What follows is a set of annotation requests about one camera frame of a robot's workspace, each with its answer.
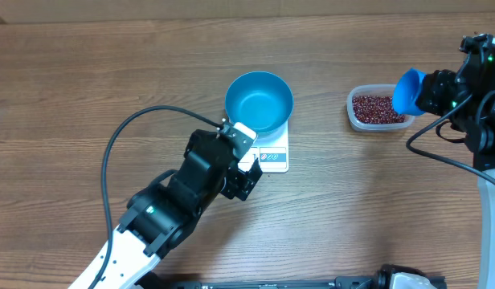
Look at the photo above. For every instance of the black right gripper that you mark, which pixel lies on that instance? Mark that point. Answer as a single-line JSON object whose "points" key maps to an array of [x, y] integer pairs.
{"points": [[433, 91]]}

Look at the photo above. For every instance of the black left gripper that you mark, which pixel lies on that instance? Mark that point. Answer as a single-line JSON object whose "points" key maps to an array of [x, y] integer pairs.
{"points": [[240, 183]]}

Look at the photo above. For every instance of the blue measuring scoop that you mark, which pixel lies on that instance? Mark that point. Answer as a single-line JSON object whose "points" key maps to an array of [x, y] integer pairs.
{"points": [[407, 92]]}

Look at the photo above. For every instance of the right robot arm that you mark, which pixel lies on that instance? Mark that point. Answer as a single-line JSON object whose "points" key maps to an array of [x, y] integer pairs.
{"points": [[466, 99]]}

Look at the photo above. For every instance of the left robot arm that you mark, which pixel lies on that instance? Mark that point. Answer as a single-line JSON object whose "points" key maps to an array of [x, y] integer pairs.
{"points": [[162, 215]]}

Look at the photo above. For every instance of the white kitchen scale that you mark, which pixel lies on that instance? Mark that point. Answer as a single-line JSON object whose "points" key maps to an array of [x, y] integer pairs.
{"points": [[271, 151]]}

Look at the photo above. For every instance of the blue bowl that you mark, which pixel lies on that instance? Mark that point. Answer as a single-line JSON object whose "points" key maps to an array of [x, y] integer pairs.
{"points": [[260, 100]]}

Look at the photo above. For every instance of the clear plastic container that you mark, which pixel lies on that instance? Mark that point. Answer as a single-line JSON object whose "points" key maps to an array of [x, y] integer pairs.
{"points": [[374, 90]]}

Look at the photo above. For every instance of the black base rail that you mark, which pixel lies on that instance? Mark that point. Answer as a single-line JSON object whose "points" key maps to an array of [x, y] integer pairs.
{"points": [[388, 276]]}

